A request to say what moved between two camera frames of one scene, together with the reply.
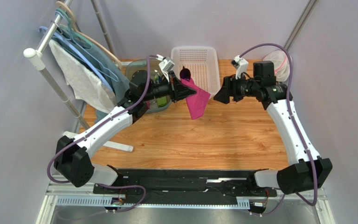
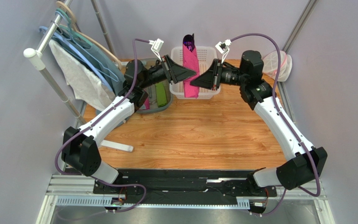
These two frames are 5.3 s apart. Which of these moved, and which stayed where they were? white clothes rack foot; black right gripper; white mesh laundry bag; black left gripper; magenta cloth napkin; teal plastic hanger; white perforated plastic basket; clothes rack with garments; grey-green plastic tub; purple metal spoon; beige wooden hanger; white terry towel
Moved: black left gripper; magenta cloth napkin; black right gripper; purple metal spoon
Stayed: white clothes rack foot; white perforated plastic basket; grey-green plastic tub; white mesh laundry bag; beige wooden hanger; clothes rack with garments; white terry towel; teal plastic hanger
